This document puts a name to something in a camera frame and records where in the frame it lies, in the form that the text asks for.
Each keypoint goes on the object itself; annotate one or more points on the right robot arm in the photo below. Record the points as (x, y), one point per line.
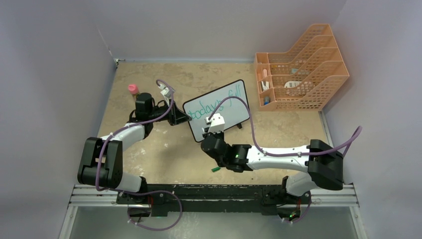
(317, 164)

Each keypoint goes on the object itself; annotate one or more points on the white stapler in organizer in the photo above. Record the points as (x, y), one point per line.
(265, 86)

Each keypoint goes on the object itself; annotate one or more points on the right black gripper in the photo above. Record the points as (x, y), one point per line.
(220, 134)

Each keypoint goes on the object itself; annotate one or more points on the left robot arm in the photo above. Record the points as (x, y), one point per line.
(102, 158)

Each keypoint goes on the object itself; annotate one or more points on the orange plastic file organizer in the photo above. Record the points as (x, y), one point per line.
(315, 57)

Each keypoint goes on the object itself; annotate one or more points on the white whiteboard with black frame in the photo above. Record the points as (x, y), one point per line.
(232, 110)

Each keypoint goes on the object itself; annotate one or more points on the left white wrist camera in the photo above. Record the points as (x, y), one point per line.
(167, 93)

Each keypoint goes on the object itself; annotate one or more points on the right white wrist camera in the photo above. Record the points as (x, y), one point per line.
(214, 124)

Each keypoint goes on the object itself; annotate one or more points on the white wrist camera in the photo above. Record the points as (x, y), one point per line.
(214, 124)
(167, 93)

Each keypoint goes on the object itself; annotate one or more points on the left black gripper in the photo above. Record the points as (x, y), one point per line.
(177, 116)

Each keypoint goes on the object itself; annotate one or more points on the aluminium frame rail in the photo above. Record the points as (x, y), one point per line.
(88, 196)

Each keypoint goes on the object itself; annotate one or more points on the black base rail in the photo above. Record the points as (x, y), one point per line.
(268, 200)

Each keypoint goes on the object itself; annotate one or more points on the pink capped spice bottle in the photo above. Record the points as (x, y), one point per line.
(133, 89)

